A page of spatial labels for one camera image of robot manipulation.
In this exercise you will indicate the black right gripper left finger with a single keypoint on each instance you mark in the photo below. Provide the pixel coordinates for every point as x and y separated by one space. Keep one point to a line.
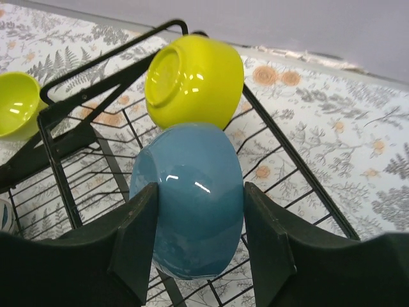
106 262

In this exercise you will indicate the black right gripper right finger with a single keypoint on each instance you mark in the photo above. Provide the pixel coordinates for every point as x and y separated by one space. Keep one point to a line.
295 263

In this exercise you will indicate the blue ceramic bowl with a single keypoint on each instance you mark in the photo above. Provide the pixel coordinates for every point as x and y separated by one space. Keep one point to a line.
200 195

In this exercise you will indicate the lime green bowl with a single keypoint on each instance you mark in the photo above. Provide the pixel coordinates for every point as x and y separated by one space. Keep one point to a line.
194 79
20 106

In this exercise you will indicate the blue striped white bowl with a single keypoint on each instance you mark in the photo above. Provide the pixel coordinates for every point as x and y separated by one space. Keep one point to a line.
7 219

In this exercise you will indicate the black wire dish rack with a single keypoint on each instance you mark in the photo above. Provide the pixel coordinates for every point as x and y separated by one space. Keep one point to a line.
81 169

